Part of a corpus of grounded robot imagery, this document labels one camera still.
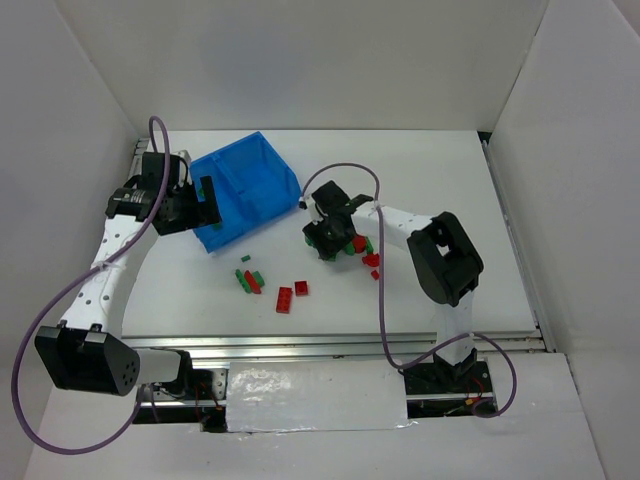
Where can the red two by four lego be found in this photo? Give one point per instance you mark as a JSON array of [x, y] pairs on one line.
[[284, 300]]

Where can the red rounded lego brick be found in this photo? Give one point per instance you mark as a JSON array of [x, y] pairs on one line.
[[256, 289]]

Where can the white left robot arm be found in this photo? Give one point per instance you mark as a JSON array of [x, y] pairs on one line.
[[84, 351]]

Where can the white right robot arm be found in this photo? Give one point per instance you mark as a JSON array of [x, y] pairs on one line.
[[446, 263]]

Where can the silver foil tape sheet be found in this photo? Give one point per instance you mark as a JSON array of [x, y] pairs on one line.
[[283, 397]]

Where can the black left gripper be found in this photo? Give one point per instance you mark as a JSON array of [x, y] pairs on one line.
[[209, 201]]

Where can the red round lego piece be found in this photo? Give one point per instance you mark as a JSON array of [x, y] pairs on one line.
[[372, 260]]

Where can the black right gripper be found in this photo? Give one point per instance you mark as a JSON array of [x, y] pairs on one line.
[[326, 243]]

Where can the red square lego brick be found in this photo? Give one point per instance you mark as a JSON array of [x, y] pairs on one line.
[[301, 288]]

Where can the green numbered lego brick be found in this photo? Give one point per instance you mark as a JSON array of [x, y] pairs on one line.
[[259, 279]]

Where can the long green lego plate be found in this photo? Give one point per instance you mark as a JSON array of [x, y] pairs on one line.
[[242, 281]]

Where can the large red green lego assembly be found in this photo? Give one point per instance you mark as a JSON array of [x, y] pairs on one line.
[[359, 245]]

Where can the blue plastic divided bin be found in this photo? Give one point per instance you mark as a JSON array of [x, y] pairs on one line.
[[253, 186]]

